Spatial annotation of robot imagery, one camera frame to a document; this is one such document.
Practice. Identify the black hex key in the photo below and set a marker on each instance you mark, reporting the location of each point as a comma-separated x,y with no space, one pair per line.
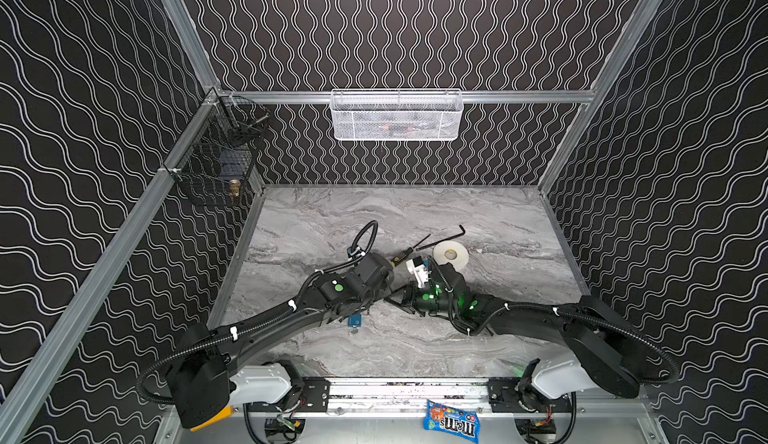
449,238

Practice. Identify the black wire wall basket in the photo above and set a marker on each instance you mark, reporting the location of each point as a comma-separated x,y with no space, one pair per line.
225,147

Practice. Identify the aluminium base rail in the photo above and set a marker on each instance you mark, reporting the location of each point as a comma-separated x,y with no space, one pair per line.
271,390

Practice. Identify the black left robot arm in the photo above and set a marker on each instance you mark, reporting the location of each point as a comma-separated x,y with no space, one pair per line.
198,377

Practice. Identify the blue candy bag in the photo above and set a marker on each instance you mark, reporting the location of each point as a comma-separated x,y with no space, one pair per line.
456,422

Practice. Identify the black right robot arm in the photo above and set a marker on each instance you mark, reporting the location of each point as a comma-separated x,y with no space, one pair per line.
605,350

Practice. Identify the brass padlock in basket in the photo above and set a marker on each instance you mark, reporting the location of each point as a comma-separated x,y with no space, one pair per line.
235,186

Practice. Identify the white tape roll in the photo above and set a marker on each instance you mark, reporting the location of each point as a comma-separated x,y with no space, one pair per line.
451,252

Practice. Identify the blue padlock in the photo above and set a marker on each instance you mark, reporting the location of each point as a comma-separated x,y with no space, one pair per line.
354,321

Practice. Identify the white mesh wall basket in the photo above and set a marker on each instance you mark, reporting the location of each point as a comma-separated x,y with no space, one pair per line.
396,114

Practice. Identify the yellow block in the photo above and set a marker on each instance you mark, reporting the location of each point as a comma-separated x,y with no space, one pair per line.
225,413

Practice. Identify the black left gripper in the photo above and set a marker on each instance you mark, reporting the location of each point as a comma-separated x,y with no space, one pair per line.
396,258

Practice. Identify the yellow black screwdriver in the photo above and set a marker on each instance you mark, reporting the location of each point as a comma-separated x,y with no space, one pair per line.
404,254

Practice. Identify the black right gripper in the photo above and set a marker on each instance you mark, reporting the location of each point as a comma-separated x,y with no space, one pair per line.
414,299

